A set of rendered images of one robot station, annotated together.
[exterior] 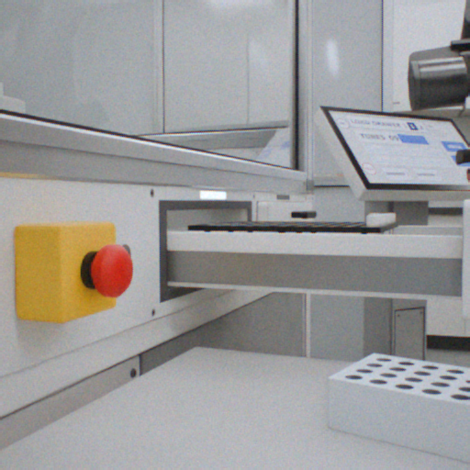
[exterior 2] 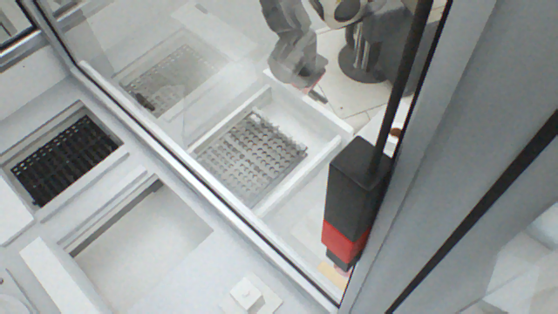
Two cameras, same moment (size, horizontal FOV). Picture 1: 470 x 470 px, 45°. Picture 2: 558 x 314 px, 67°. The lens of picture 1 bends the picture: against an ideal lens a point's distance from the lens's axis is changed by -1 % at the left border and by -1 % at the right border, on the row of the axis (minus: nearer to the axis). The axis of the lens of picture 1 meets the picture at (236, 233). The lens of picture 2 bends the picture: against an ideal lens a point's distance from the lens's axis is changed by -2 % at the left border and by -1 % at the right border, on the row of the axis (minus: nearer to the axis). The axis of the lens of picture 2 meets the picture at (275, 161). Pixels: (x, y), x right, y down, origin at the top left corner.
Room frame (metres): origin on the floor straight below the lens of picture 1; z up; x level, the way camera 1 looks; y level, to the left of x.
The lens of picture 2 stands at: (0.41, 0.36, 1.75)
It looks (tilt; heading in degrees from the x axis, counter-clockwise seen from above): 59 degrees down; 297
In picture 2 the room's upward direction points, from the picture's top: 6 degrees counter-clockwise
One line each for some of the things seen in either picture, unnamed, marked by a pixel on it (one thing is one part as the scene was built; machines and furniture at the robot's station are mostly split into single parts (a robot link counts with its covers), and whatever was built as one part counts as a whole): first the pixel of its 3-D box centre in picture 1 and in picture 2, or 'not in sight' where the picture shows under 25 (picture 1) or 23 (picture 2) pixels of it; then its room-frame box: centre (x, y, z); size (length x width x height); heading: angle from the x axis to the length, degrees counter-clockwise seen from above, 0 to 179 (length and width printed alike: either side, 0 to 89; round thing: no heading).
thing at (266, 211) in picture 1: (287, 231); not in sight; (1.04, -0.10, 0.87); 0.29 x 0.02 x 0.11; 158
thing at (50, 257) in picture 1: (71, 268); not in sight; (0.44, 0.13, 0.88); 0.07 x 0.05 x 0.07; 158
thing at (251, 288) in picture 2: not in sight; (248, 297); (0.56, 0.24, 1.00); 0.09 x 0.08 x 0.10; 68
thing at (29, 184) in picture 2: not in sight; (73, 167); (1.12, 0.09, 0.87); 0.22 x 0.18 x 0.06; 68
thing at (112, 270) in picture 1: (106, 270); not in sight; (0.43, 0.10, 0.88); 0.04 x 0.03 x 0.04; 158
